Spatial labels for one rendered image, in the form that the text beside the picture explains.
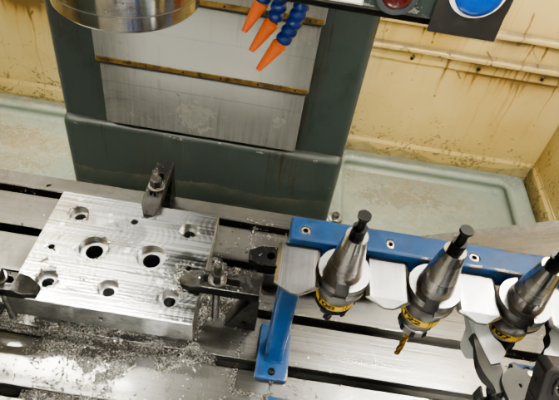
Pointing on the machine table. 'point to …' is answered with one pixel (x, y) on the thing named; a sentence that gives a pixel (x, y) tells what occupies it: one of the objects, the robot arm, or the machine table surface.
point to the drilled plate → (175, 328)
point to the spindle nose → (124, 3)
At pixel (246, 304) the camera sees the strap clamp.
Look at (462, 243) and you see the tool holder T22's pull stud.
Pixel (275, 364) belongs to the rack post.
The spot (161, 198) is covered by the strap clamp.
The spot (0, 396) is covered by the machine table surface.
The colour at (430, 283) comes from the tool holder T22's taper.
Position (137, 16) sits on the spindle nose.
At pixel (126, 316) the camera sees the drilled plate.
